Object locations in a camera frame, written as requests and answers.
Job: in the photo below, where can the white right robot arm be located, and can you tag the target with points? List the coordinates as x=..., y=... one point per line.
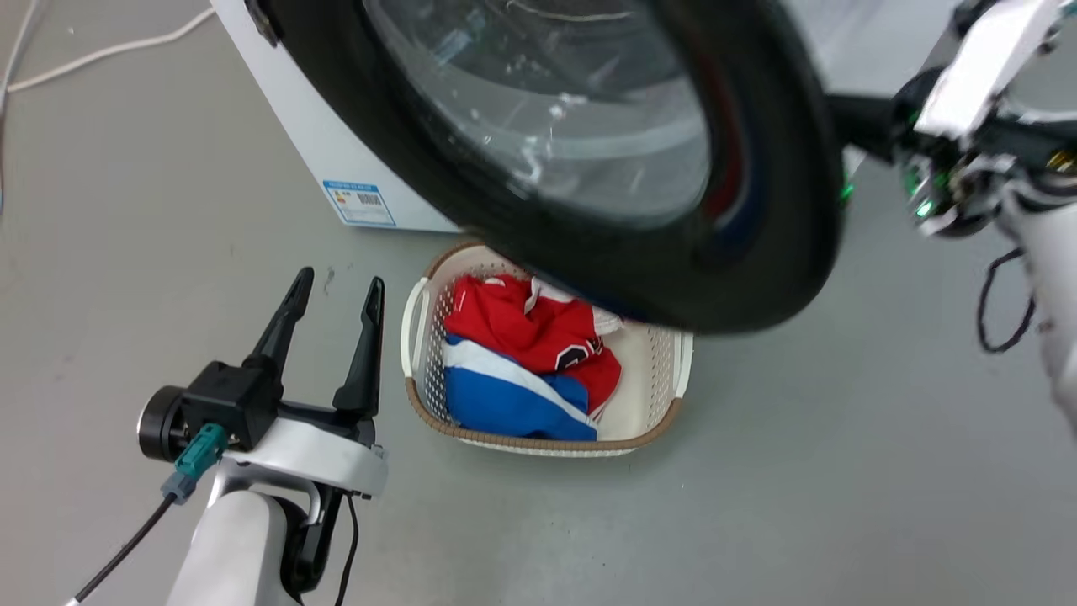
x=1056, y=286

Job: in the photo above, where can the blue white striped garment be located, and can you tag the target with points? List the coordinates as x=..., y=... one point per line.
x=505, y=400

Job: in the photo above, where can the black door hinge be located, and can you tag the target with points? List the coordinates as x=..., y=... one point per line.
x=264, y=21

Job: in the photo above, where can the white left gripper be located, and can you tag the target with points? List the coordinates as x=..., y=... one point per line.
x=336, y=459

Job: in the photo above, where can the red garment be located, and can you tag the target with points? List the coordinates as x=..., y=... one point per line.
x=530, y=332

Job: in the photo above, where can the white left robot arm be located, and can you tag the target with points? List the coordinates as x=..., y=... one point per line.
x=240, y=547

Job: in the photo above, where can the blue white label sticker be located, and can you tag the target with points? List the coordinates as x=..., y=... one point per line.
x=359, y=203

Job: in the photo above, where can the black round washing machine door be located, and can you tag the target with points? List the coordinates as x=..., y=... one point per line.
x=589, y=168

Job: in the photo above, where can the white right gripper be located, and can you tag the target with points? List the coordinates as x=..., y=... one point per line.
x=980, y=67

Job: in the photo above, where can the white washing machine body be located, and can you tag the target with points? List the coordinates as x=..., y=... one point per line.
x=336, y=126

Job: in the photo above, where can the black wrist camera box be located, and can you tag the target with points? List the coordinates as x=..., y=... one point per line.
x=231, y=400

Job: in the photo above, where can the white laundry basket brown rim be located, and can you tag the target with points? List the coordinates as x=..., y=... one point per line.
x=648, y=379

